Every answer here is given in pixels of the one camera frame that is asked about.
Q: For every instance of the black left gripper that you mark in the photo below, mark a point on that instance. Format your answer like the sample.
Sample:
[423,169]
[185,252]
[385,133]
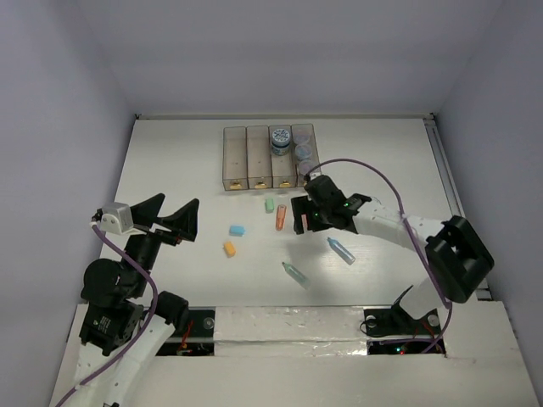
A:
[160,230]

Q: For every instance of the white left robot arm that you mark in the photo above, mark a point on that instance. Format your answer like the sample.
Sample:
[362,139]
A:
[128,318]

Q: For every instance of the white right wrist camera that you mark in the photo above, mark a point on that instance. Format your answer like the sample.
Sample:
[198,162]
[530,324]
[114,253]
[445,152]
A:
[313,175]

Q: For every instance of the green eraser cap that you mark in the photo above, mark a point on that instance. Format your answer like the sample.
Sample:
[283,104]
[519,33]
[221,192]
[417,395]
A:
[269,205]

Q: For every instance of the blue eraser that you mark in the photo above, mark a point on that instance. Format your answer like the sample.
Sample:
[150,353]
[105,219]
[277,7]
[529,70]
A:
[237,231]

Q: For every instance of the teal green marker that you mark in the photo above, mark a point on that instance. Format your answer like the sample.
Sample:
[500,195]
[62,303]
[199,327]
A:
[296,275]

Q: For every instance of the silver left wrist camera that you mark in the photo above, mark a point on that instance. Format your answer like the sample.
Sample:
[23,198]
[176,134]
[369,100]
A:
[115,218]

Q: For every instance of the clear paper clip jar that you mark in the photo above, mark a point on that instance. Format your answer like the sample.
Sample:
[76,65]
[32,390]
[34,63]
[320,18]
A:
[304,167]

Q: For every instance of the light blue marker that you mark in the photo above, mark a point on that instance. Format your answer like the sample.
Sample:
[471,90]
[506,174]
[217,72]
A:
[341,251]

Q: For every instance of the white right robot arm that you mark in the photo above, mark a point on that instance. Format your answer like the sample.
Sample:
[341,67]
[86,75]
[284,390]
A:
[453,255]

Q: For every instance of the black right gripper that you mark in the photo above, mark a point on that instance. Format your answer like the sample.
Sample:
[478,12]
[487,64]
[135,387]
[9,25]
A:
[303,205]

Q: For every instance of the orange eraser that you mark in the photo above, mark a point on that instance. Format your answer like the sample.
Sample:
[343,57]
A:
[229,249]

